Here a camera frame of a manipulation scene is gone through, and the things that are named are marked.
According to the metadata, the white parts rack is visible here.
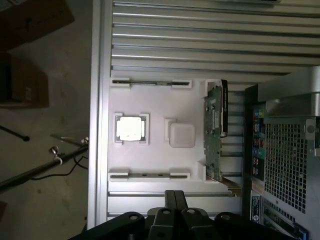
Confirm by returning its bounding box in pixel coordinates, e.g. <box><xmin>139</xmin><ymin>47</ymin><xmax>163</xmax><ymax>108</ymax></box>
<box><xmin>106</xmin><ymin>76</ymin><xmax>238</xmax><ymax>198</ymax></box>

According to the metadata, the white rounded square block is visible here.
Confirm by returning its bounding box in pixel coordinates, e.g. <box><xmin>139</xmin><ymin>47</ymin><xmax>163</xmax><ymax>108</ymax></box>
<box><xmin>168</xmin><ymin>122</ymin><xmax>197</xmax><ymax>149</ymax></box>

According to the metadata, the silver CPU chip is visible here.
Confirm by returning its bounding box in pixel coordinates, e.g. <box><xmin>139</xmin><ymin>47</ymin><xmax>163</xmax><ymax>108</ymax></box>
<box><xmin>116</xmin><ymin>115</ymin><xmax>147</xmax><ymax>142</ymax></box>

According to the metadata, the black PC case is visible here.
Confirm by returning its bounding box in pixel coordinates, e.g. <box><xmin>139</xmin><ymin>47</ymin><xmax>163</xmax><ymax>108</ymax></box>
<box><xmin>244</xmin><ymin>66</ymin><xmax>320</xmax><ymax>240</ymax></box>

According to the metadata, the silver tripod rod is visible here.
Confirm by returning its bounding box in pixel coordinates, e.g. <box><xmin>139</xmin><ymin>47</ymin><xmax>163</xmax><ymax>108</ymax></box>
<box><xmin>49</xmin><ymin>133</ymin><xmax>90</xmax><ymax>146</ymax></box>

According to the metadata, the black tripod pole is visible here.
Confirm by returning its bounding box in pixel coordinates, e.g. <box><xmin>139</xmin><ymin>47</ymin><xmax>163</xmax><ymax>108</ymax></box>
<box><xmin>0</xmin><ymin>143</ymin><xmax>90</xmax><ymax>194</ymax></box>

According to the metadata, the thin black tripod leg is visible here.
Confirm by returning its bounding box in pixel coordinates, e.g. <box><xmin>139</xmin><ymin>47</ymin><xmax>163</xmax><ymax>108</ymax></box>
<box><xmin>0</xmin><ymin>124</ymin><xmax>31</xmax><ymax>143</ymax></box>

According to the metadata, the brown cardboard box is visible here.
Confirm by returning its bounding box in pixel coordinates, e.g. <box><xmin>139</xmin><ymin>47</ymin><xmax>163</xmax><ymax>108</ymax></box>
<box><xmin>0</xmin><ymin>51</ymin><xmax>50</xmax><ymax>109</ymax></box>
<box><xmin>0</xmin><ymin>0</ymin><xmax>76</xmax><ymax>52</ymax></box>

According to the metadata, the thin black floor cable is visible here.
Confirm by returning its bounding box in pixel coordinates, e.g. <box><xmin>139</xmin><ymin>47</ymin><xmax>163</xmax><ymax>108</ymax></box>
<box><xmin>31</xmin><ymin>154</ymin><xmax>89</xmax><ymax>180</ymax></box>

